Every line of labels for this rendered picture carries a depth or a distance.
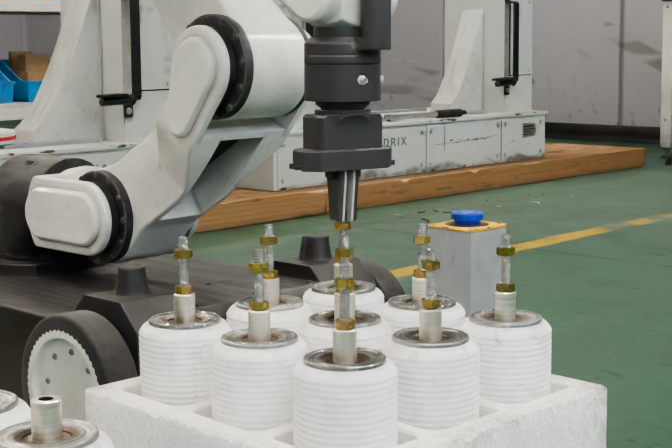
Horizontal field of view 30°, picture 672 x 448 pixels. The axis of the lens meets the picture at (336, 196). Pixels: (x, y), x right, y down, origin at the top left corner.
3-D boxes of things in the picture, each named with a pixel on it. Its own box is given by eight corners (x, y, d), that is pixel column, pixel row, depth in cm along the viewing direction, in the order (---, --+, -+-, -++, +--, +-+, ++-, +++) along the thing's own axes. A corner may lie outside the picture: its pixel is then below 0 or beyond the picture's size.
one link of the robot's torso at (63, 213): (24, 252, 198) (21, 169, 196) (126, 237, 212) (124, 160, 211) (102, 267, 184) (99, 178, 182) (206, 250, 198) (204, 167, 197)
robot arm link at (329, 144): (367, 162, 153) (367, 63, 151) (412, 168, 145) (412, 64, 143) (276, 167, 146) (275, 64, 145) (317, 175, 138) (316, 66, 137)
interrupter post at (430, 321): (438, 345, 121) (438, 312, 121) (414, 343, 122) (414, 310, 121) (445, 340, 123) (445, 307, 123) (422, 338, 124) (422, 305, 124)
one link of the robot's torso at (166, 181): (39, 209, 194) (187, -2, 165) (143, 196, 208) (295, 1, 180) (80, 292, 188) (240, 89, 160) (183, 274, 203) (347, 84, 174)
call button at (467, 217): (444, 228, 156) (444, 211, 155) (465, 224, 158) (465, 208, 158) (469, 231, 153) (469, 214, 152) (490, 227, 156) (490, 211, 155)
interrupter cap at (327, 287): (314, 285, 152) (314, 279, 151) (376, 285, 151) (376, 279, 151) (308, 297, 144) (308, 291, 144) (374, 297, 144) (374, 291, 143)
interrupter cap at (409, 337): (457, 354, 118) (457, 346, 117) (381, 347, 120) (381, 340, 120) (478, 336, 125) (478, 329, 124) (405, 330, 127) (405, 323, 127)
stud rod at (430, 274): (436, 324, 122) (436, 247, 121) (425, 324, 122) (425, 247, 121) (434, 322, 123) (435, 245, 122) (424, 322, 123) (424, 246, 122)
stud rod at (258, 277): (254, 327, 122) (253, 250, 121) (254, 324, 123) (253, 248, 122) (264, 326, 122) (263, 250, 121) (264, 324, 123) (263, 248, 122)
